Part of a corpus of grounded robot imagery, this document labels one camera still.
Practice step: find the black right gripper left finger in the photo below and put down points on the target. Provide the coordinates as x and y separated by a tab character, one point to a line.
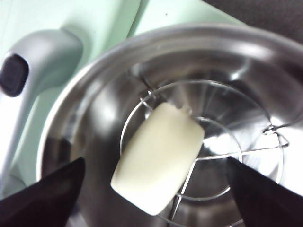
42	201

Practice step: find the plain white rectangular bun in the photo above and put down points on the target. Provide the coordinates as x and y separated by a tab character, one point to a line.
156	156

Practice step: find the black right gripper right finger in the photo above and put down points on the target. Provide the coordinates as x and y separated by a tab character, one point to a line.
267	198

